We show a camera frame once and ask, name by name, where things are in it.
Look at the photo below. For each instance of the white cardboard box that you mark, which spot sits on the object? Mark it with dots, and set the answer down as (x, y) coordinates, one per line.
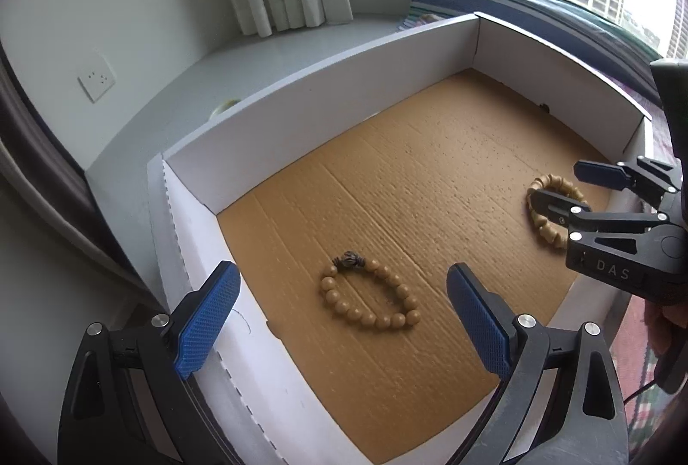
(403, 175)

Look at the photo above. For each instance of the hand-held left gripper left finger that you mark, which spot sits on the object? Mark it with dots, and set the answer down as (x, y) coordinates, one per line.
(207, 322)

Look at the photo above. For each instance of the white wall socket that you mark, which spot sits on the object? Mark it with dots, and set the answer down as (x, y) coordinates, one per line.
(97, 79)

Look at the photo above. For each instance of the person's right hand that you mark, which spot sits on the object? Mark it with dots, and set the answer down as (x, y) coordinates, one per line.
(654, 328)

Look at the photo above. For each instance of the narrow high-rise building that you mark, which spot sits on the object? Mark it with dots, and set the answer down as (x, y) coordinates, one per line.
(680, 30)

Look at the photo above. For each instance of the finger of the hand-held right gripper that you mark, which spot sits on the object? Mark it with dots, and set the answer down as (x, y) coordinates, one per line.
(596, 173)
(548, 207)

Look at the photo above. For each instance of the white window sill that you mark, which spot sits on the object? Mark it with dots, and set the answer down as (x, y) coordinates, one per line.
(177, 83)

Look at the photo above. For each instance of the pale round object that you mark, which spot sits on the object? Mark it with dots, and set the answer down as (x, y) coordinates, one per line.
(226, 106)

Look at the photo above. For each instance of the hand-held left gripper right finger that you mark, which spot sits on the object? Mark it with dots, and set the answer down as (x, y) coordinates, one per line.
(478, 322)

